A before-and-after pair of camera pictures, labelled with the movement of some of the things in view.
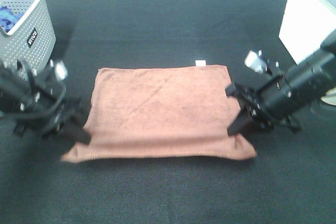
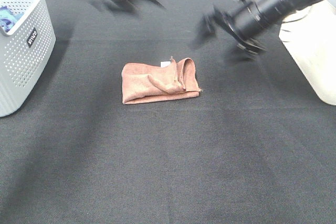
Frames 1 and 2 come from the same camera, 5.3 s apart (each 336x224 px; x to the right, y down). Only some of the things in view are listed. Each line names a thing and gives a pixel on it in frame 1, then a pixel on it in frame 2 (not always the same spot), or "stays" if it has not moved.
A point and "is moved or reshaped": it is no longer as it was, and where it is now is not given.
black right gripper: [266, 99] to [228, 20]
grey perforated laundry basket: [30, 43] stays
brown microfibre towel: [167, 111] is moved or reshaped
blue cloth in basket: [8, 19] stays
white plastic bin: [309, 14] stays
